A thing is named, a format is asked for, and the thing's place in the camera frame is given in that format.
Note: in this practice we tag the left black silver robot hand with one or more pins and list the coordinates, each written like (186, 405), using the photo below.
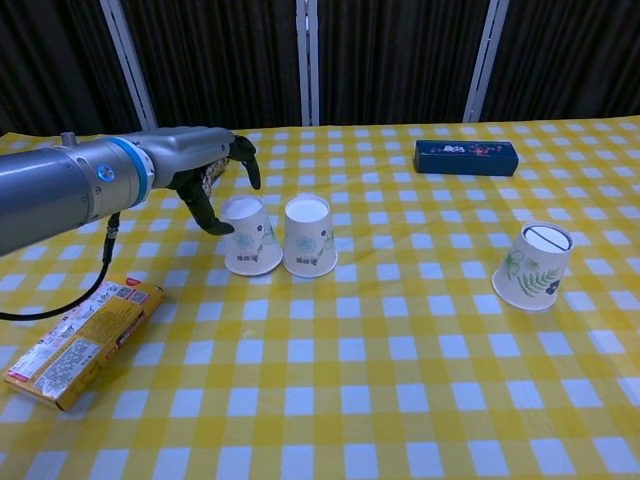
(192, 152)

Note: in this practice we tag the white paper cup leaf print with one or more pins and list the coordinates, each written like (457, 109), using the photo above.
(250, 240)
(309, 240)

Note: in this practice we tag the paper cup with lined base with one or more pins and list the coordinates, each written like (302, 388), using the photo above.
(535, 270)

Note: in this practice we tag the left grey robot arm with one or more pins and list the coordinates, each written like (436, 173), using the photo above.
(55, 190)

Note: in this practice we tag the black pleated partition panel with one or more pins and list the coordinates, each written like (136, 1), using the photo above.
(570, 57)
(220, 62)
(55, 65)
(400, 60)

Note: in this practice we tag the yellow snack box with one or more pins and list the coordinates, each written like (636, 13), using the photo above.
(85, 340)

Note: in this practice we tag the dark blue long box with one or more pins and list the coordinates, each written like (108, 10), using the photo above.
(465, 159)

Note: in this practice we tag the yellow white checkered tablecloth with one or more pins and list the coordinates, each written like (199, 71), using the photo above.
(350, 380)

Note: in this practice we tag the white partition frame post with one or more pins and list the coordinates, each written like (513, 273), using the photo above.
(131, 65)
(308, 62)
(485, 62)

